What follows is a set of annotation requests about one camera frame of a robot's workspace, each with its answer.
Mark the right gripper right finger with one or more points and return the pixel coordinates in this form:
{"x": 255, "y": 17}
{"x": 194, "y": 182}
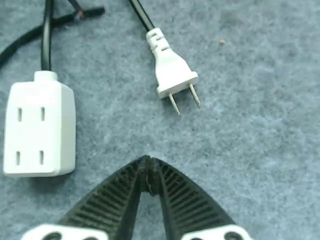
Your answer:
{"x": 182, "y": 197}

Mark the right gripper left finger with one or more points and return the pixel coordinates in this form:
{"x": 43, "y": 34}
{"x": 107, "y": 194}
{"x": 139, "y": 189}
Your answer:
{"x": 105, "y": 200}

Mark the white outlet socket block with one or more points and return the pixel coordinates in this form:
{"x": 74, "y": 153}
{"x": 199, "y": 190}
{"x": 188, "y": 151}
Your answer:
{"x": 40, "y": 127}

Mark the white two-prong plug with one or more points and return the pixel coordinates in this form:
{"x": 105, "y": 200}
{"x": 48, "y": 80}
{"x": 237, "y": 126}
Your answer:
{"x": 172, "y": 67}

